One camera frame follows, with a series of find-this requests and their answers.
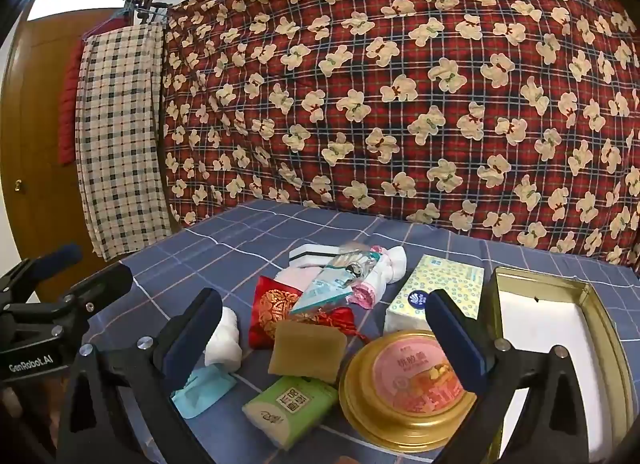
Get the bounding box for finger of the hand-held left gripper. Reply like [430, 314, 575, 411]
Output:
[30, 264, 134, 341]
[0, 243, 84, 303]

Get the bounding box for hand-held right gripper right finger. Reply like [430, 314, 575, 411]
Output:
[427, 288, 592, 464]

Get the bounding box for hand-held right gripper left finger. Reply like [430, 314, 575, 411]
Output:
[55, 287, 224, 464]

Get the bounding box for light blue wipe packet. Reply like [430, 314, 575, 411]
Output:
[170, 363, 238, 420]

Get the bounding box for red gold drawstring pouch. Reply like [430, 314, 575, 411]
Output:
[248, 275, 371, 350]

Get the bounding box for rectangular gold tin box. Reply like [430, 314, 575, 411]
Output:
[487, 265, 636, 464]

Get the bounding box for green soap packet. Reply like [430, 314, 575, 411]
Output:
[242, 375, 340, 447]

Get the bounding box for cotton swab bag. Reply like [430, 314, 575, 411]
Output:
[290, 241, 381, 315]

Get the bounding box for white rolled cloth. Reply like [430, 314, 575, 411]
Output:
[204, 307, 243, 372]

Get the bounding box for yellow dotted tissue pack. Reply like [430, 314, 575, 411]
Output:
[384, 254, 485, 340]

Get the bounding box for blue plaid bed sheet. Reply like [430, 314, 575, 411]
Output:
[55, 199, 640, 464]

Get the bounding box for white pink-trim socks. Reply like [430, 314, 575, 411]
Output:
[350, 244, 408, 307]

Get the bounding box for cream checked hanging cloth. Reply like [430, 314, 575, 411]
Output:
[75, 23, 173, 261]

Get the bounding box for red quilted hanging cloth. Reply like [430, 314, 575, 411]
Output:
[57, 39, 87, 166]

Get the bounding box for brown wooden door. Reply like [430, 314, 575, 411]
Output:
[0, 0, 157, 305]

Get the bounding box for red plaid bear-print quilt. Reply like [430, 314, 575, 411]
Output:
[161, 0, 640, 272]

